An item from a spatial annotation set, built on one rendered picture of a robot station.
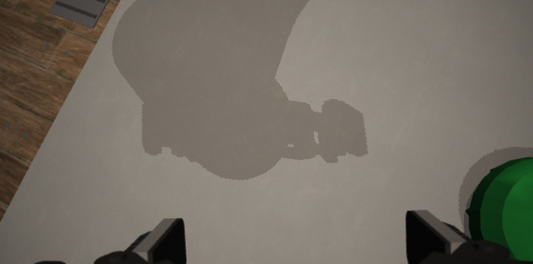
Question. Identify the green dome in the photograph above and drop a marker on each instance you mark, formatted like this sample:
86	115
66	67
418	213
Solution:
501	208

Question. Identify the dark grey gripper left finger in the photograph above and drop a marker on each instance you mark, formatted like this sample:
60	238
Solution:
165	241

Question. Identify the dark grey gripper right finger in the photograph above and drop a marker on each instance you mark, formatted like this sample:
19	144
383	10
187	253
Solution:
426	236

